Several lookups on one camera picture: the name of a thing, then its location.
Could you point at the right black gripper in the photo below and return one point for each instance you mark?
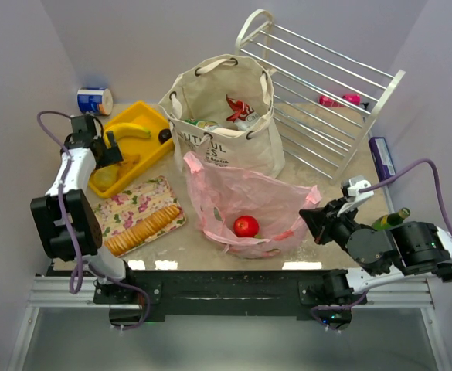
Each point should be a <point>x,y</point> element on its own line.
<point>322,222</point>

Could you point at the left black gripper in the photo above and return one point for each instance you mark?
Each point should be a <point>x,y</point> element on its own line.
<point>110,151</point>

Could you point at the yellow toy lemon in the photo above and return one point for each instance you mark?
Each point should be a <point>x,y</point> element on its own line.
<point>105,177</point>

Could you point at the yellow plastic tray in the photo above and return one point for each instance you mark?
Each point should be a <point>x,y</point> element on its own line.
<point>150,150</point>

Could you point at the yellow toy banana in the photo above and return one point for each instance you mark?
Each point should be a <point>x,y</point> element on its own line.
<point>125,130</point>

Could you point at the red toy apple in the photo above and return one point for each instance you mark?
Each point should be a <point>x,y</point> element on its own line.
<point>246,227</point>

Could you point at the pink plastic bag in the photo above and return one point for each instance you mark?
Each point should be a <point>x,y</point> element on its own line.
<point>220,195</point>

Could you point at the green chips bag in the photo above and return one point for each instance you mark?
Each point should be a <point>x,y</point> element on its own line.
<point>204,124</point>

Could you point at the beige canvas tote bag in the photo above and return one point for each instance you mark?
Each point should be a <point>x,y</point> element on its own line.
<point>200,94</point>

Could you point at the red white snack packet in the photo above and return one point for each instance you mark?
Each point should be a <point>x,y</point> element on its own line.
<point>243,116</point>

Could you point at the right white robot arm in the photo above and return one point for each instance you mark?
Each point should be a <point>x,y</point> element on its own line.
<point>422,248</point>

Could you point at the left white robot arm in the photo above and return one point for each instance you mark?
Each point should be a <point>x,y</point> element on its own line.
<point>66,224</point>

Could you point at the brown toy nuggets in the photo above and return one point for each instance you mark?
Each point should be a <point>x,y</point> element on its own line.
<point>128,163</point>

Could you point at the dark toy plum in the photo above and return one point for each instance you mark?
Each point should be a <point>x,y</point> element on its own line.
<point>164,135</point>

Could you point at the blue white tissue roll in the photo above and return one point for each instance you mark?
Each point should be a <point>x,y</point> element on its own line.
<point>97,101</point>

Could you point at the floral rectangular plate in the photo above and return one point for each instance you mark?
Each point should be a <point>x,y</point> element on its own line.
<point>134,204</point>

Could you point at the green glass bottle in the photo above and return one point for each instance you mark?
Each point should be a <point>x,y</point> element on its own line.
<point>390,220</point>

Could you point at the row of round crackers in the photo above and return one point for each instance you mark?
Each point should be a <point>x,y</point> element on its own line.
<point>135,235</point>

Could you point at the purple box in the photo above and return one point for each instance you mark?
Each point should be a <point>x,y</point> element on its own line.
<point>381,158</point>

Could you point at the white metal rack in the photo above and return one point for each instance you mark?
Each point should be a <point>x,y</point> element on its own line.
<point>326,139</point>

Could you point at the pink packet behind rack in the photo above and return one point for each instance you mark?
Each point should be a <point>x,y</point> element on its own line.
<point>328,102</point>

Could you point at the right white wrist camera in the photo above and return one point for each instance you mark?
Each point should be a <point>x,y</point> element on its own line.
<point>355,192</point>

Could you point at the black base frame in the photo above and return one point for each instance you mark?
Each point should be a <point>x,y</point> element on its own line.
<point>151,296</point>

